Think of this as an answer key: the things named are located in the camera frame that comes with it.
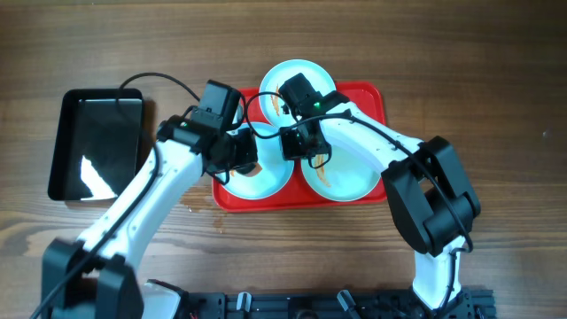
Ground white plate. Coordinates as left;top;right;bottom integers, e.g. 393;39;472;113
222;136;294;200
301;145;380;202
258;59;336;128

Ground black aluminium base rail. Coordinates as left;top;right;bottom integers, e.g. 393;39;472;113
145;287;496;319

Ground black rectangular water tub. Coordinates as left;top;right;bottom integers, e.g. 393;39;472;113
47;89;144;201

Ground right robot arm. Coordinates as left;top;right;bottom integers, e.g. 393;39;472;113
280;101;481;317

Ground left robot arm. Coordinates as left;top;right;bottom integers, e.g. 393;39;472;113
32;112;257;319

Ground red plastic tray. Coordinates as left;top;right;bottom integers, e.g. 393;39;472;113
213;82;386;213

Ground green and yellow sponge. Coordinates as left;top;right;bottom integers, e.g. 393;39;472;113
229;162;262;177

